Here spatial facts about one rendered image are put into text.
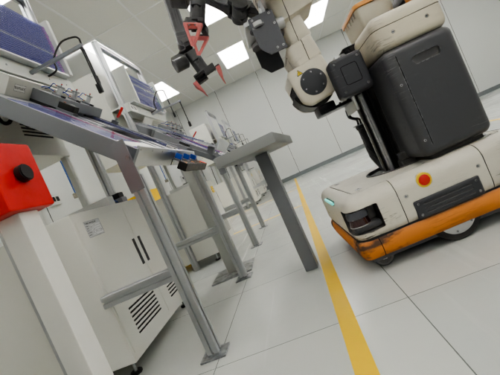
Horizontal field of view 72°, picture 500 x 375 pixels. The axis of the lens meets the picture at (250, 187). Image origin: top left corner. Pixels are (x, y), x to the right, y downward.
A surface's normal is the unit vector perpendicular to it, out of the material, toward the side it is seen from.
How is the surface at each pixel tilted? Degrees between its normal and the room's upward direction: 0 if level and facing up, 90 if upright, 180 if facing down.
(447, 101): 90
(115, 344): 90
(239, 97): 90
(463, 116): 90
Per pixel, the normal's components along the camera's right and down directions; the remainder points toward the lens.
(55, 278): 0.90, -0.40
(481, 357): -0.41, -0.91
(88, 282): -0.11, 0.07
